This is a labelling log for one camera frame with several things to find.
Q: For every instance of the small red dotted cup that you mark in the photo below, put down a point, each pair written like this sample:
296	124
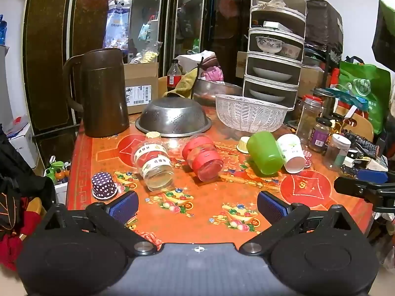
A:
307	158

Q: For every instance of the clear glass cup with label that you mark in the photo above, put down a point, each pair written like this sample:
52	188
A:
154	163

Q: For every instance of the tall glass jar red lid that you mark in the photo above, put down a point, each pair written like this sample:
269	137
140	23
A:
308	120

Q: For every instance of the green shopping bag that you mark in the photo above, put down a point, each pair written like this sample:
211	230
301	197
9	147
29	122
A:
367	89

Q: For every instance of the steel colander bowl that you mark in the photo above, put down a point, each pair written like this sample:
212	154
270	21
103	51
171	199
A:
172	117

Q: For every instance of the small cork lid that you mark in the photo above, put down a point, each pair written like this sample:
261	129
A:
153	135

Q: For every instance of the cola bottle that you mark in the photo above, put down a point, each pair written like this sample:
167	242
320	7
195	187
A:
173	78

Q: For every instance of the red printed tablecloth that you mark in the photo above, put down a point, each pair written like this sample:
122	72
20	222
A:
203	203

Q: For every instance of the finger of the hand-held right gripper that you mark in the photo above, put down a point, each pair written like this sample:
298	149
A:
372	176
351	186

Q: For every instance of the black woven item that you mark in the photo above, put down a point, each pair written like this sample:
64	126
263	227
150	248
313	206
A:
362	145

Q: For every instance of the yellow cloth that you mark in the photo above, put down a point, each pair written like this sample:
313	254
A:
185	84

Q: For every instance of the plastic jar white lid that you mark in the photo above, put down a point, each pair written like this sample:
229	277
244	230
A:
336	152

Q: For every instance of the jar with red lids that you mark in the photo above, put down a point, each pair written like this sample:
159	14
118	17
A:
200	157

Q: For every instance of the small yellow cup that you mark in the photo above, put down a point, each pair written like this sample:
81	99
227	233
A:
243	144

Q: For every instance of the white paper cup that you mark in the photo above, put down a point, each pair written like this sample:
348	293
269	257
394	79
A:
290	154

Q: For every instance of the bag of yellow crackers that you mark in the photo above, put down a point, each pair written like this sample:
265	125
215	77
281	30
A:
146	56

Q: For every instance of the pink floral ceramic bowl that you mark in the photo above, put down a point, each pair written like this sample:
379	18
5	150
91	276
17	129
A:
291	51

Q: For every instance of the white cardboard box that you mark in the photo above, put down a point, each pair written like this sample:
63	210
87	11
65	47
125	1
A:
24	145

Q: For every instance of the dark clothing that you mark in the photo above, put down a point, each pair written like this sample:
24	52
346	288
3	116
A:
18	178

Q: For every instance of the hanging green black bag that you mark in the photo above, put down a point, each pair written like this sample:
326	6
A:
384	37

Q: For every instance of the tiered mesh dish rack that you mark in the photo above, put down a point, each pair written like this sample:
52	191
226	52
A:
301	77

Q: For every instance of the cardboard box with labels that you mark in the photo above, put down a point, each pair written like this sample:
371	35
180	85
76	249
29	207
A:
140	80

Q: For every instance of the patterned ceramic bowl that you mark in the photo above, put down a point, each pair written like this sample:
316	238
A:
268	44

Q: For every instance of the glass jar dark lid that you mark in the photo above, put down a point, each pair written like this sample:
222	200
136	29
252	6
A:
319	137

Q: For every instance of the blue water bottle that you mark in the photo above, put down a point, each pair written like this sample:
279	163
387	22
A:
2	30

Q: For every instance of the brown plastic pitcher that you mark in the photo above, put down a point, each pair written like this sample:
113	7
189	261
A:
101	98

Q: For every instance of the small orange toy bottles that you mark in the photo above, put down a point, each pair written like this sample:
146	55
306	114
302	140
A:
58	172

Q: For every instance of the pink plastic bag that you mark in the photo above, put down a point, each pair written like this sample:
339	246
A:
213	74

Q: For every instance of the red cloth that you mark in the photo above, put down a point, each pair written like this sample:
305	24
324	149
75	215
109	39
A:
15	243

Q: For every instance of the purple polka dot cup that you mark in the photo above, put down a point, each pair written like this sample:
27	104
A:
103	185

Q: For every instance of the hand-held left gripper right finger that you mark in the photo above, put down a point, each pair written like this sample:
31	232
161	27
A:
271	206

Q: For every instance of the white plastic basket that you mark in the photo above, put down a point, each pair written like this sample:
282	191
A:
247	114

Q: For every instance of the large steel basin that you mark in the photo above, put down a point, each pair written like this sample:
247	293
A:
213	91

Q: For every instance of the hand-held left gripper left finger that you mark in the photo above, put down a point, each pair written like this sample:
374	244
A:
125	206

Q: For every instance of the white plate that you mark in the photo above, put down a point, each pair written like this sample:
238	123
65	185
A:
267	95
271	74

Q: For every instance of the green plastic cup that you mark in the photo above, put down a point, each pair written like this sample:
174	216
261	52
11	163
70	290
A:
264	152

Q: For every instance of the blue white snack bag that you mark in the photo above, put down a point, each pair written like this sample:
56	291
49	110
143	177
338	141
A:
117	24

